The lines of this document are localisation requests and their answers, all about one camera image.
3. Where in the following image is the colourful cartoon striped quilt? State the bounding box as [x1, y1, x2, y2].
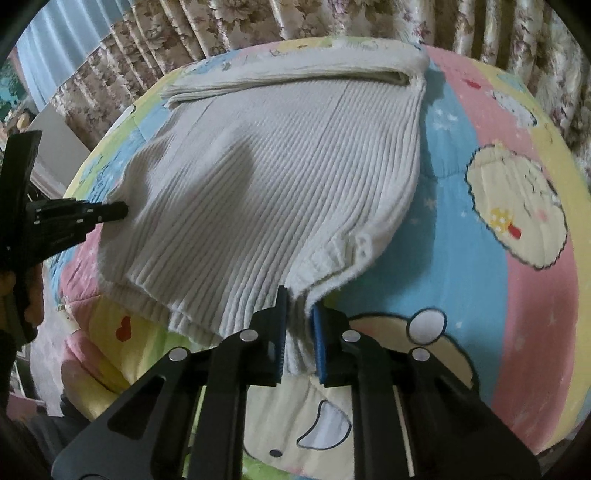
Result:
[49, 37, 590, 479]

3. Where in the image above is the teal wall poster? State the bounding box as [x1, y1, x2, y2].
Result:
[0, 60, 27, 122]

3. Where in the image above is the white flat board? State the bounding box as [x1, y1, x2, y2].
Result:
[28, 105, 90, 199]

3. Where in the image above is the blue and floral curtain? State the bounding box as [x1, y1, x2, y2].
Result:
[10, 0, 590, 173]

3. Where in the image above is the cream ribbed knit sweater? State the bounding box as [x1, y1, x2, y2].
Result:
[97, 39, 430, 374]

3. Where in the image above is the person's left hand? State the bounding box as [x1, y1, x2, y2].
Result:
[0, 264, 46, 329]

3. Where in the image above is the small yellow doll figure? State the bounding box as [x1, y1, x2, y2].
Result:
[16, 110, 31, 132]

